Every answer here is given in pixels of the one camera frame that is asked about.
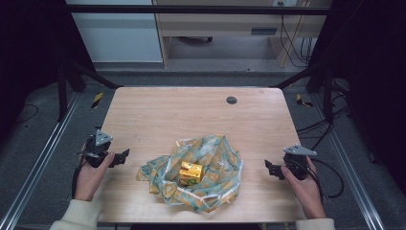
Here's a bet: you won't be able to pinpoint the person's left hand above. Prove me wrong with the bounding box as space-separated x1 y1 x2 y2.
73 151 116 202

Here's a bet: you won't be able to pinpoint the yellow black striped tape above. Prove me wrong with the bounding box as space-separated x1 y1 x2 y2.
295 93 315 108
91 91 105 110

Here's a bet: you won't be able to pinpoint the thin black floor cable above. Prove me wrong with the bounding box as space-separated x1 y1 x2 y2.
14 103 40 125

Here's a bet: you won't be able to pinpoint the person's right hand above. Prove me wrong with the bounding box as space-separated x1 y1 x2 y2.
280 158 327 220

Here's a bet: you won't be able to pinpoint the black metal stand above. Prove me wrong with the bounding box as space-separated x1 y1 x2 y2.
270 61 337 124
56 59 123 123

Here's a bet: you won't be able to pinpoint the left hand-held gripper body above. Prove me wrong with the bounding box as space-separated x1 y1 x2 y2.
79 128 114 169

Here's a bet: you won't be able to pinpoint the black floor cables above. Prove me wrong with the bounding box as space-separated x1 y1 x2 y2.
296 78 351 199

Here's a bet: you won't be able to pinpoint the black curtain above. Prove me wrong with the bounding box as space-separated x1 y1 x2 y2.
0 0 98 147
306 0 406 196

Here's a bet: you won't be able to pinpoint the white cabinet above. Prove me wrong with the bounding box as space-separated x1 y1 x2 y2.
65 0 164 63

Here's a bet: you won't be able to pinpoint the yellow drink carton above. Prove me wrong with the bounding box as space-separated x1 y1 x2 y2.
178 160 204 188

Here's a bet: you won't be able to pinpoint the aluminium frame rail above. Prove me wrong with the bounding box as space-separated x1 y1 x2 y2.
310 92 388 230
0 91 81 230

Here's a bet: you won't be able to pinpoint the green orange floral bag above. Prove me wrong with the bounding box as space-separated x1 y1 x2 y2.
136 134 244 215

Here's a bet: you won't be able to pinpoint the black metal crossbar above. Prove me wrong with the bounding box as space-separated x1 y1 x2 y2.
65 4 333 16

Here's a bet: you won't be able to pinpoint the hand-held gripper black cable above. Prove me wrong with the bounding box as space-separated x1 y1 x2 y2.
295 159 326 204
71 152 89 199

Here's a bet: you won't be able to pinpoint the left hand-held gripper black cable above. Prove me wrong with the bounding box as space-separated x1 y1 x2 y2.
71 152 89 199

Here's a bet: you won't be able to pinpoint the black hanging cables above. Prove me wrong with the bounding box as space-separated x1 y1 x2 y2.
278 1 316 69

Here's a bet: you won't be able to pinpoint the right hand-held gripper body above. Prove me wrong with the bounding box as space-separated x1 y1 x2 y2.
282 144 318 181

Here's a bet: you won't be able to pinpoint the right hand-held gripper black cable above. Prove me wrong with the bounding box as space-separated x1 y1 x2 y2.
295 159 326 204

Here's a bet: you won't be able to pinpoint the light wooden desk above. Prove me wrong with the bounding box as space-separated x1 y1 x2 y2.
152 0 333 69

